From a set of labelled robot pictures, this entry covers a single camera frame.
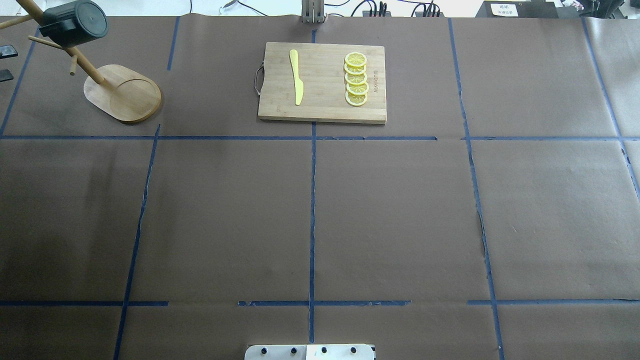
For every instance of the lemon slice four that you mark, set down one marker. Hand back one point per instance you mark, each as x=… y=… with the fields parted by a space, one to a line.
x=360 y=89

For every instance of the lemon slice one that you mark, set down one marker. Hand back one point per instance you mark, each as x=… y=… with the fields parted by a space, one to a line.
x=355 y=59

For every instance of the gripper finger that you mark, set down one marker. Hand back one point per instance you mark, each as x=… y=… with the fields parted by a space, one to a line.
x=8 y=51

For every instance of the lemon slice three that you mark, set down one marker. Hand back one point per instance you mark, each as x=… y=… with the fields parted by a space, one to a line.
x=355 y=79

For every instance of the wooden cutting board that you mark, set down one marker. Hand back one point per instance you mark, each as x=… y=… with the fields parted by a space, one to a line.
x=321 y=68

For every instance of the yellow plastic knife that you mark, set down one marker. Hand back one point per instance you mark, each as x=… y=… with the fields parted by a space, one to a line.
x=298 y=83

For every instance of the black box white label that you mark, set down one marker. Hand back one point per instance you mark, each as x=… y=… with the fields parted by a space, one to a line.
x=526 y=9

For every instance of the teal mug yellow inside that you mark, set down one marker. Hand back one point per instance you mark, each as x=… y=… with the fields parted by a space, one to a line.
x=74 y=23

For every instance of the lemon slice two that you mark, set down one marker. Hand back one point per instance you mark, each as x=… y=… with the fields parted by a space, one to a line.
x=350 y=70

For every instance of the aluminium frame post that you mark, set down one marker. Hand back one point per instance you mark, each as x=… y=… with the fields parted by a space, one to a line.
x=313 y=11

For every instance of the lemon slice five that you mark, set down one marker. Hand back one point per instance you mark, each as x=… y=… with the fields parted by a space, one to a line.
x=355 y=100

